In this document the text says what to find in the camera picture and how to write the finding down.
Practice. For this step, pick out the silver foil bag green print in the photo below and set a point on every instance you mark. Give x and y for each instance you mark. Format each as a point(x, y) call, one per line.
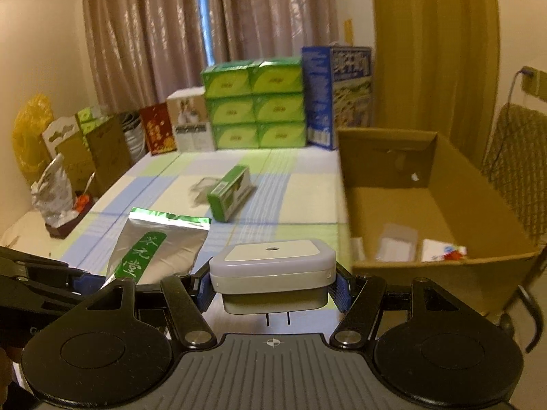
point(158, 247)

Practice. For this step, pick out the wall socket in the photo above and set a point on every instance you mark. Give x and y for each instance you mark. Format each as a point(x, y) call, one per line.
point(534, 79)

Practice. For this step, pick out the large cardboard box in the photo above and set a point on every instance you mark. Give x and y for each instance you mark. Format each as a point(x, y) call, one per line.
point(427, 282)

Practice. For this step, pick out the tall blue printed box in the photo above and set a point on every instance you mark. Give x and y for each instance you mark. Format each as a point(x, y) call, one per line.
point(329, 98)

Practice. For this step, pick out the beige curtain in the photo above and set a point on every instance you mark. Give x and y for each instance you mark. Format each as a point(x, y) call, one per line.
point(282, 13)
point(141, 38)

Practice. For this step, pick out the small red ornament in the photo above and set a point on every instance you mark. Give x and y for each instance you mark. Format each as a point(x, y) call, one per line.
point(82, 203)

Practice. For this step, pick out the white plug-in night light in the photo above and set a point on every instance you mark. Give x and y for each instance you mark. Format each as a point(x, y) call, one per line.
point(273, 273)

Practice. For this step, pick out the red gold printed box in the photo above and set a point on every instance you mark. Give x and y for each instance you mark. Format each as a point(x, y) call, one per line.
point(157, 130)

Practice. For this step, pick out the window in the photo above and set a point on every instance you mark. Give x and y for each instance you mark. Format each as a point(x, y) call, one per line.
point(204, 13)

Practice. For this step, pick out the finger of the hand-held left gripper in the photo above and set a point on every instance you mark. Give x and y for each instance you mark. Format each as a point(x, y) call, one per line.
point(38, 262)
point(87, 284)

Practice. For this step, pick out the white dog print box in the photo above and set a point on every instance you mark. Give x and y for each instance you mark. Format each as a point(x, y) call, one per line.
point(190, 119)

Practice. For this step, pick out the clear plastic bag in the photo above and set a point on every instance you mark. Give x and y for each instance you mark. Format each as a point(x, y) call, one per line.
point(201, 188)

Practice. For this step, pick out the crumpled silver foil bag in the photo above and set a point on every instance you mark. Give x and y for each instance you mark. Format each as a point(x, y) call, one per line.
point(53, 196)

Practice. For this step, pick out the brown carton green top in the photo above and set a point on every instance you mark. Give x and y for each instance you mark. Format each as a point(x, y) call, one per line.
point(107, 153)

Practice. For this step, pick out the plaid cloth covered desktop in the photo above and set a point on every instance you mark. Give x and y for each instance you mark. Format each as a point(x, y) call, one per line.
point(295, 205)

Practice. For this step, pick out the white printed paper pack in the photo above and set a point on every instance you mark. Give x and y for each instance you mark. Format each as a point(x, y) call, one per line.
point(442, 250)

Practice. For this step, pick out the yellow wooden wardrobe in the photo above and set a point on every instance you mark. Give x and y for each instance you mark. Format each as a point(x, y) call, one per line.
point(431, 51)

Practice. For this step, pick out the stack of green tissue packs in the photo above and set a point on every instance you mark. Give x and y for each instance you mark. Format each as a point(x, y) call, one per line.
point(256, 106)

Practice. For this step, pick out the white striped bag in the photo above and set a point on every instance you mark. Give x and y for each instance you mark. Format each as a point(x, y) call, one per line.
point(133, 136)

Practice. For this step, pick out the woven back chair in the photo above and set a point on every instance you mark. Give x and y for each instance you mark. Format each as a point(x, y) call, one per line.
point(517, 166)

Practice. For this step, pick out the dark wooden stand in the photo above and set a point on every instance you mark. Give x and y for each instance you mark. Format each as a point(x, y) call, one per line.
point(64, 226)

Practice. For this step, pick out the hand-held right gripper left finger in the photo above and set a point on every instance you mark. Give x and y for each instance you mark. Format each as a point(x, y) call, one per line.
point(206, 294)

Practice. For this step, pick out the green and white box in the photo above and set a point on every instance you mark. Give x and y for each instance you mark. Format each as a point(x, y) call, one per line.
point(230, 192)

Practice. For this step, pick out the yellow plastic bag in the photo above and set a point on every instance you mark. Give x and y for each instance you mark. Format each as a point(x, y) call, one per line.
point(30, 132)

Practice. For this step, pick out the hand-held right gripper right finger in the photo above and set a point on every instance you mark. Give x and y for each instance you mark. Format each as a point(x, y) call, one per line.
point(339, 291)

